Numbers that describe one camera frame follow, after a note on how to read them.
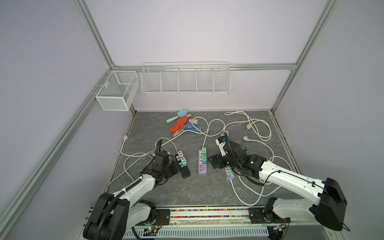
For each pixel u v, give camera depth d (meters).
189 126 1.09
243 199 0.79
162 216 0.74
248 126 1.08
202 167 0.88
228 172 0.81
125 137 1.08
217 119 1.16
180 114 1.18
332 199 0.40
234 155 0.58
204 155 0.88
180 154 0.89
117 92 1.01
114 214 0.41
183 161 0.86
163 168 0.68
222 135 1.03
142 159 0.94
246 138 1.02
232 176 0.83
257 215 0.74
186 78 0.99
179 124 1.08
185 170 0.87
